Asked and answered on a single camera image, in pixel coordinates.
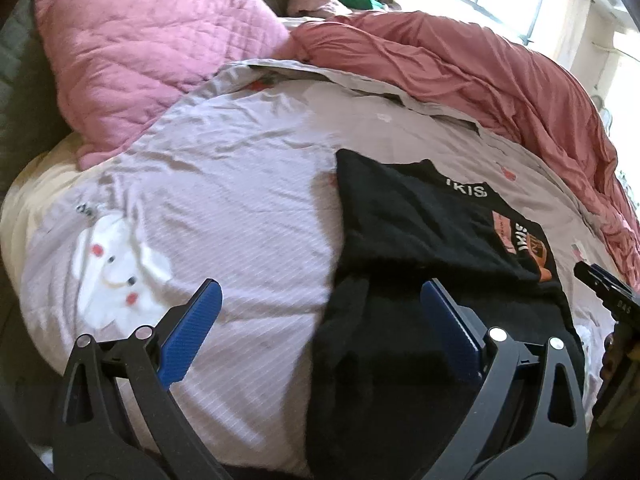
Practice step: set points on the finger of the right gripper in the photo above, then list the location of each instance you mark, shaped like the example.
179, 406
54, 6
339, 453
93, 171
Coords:
613, 293

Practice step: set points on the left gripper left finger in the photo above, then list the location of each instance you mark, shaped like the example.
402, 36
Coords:
117, 418

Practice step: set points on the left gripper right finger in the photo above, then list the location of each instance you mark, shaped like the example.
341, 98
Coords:
526, 420

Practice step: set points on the black IKISS sweatshirt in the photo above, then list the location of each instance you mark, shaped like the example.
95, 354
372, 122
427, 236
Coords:
384, 398

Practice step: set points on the grey strawberry print bedsheet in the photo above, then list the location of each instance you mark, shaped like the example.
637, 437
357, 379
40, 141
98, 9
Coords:
236, 182

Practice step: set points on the dusty red duvet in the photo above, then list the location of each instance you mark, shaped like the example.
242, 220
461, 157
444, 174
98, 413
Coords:
506, 88

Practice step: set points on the pink quilted pillow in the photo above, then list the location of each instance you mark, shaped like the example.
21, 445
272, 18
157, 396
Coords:
119, 64

